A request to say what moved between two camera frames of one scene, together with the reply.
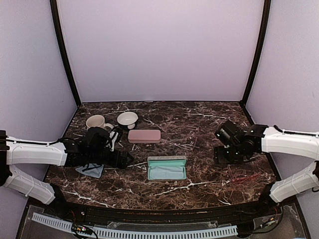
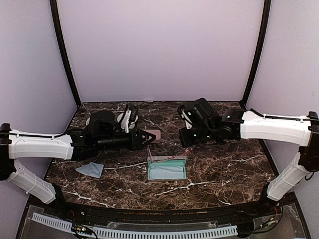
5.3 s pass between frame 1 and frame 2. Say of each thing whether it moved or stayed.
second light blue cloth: stayed
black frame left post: stayed
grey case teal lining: stayed
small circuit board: stayed
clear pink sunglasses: moved
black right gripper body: moved
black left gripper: moved
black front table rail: stayed
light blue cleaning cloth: stayed
